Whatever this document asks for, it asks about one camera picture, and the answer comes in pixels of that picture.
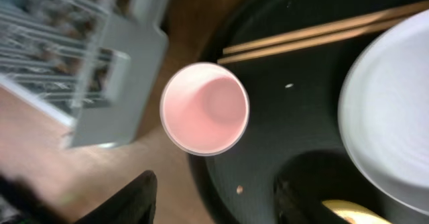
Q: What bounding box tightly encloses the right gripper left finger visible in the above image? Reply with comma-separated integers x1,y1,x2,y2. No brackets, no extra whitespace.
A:
75,170,158,224

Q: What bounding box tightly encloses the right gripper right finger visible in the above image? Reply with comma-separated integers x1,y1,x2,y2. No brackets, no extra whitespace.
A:
273,177,339,224

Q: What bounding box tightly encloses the yellow plastic bowl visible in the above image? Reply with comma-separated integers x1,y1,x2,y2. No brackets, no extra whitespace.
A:
322,200,391,224

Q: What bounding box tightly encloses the pink plastic cup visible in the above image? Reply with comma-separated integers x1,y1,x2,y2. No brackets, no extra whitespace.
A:
160,62,250,156

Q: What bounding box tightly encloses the grey round plate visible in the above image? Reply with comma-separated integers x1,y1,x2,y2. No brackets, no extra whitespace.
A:
338,11,428,214

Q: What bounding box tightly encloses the wooden chopstick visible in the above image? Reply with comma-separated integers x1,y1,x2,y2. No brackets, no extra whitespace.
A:
217,17,408,64
222,0,428,58

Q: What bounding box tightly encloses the grey plastic dishwasher rack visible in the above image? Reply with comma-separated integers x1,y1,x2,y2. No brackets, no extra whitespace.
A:
1,0,170,148

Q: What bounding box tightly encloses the round black serving tray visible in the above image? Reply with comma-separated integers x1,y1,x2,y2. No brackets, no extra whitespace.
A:
189,0,428,223

